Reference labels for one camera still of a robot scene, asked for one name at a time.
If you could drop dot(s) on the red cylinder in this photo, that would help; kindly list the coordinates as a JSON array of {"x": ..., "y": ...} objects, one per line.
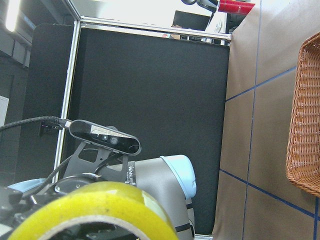
[{"x": 234, "y": 7}]

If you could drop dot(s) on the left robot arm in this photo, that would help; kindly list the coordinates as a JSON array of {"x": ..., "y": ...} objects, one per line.
[{"x": 169, "y": 179}]

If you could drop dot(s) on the brown wicker basket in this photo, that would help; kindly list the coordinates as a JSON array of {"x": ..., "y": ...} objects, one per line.
[{"x": 303, "y": 149}]

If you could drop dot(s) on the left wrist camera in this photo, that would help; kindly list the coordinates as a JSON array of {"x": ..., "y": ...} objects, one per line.
[{"x": 105, "y": 137}]

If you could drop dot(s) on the yellow tape roll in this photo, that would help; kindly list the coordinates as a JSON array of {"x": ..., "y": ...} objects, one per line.
[{"x": 107, "y": 202}]

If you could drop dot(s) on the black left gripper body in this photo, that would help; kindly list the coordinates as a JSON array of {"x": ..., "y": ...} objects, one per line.
[{"x": 21, "y": 200}]

